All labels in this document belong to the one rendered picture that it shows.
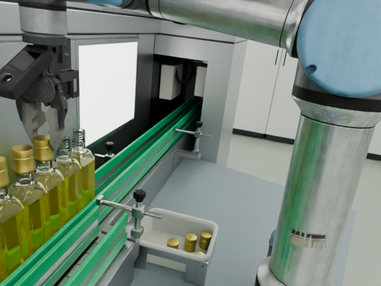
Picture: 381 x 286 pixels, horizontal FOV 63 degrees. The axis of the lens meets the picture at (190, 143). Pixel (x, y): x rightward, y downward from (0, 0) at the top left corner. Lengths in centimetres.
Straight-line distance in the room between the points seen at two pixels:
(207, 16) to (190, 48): 95
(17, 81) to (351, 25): 47
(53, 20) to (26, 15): 4
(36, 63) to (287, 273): 51
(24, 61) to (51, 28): 7
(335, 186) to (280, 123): 396
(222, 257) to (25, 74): 73
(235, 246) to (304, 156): 69
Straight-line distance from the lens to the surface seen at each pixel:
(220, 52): 148
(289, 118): 435
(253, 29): 53
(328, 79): 35
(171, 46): 153
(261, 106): 431
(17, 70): 59
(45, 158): 66
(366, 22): 36
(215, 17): 55
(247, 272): 99
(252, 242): 110
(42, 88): 62
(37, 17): 60
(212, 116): 153
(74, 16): 94
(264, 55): 421
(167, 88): 169
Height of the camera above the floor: 140
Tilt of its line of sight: 21 degrees down
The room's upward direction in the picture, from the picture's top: 7 degrees clockwise
